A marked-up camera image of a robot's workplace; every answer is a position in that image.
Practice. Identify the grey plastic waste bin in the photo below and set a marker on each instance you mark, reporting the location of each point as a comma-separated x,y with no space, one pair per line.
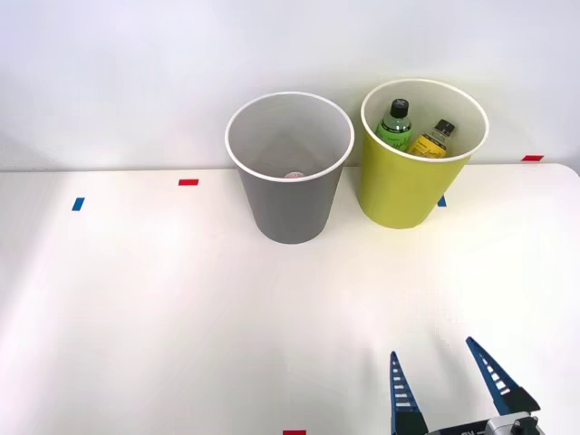
290,208

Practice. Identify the pale pink drink can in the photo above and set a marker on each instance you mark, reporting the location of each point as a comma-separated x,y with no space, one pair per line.
294,174

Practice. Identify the yellow plastic bottle black cap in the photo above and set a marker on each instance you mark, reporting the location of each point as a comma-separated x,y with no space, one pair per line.
430,145

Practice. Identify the green plastic bottle black cap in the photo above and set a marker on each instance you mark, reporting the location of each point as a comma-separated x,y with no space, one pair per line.
393,129

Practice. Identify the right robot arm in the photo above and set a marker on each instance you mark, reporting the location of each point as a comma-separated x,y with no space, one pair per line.
512,425

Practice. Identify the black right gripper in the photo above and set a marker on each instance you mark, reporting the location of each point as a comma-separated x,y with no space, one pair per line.
457,429

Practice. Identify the yellow-green plastic waste bin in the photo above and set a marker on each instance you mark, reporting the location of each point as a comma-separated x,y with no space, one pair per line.
399,190

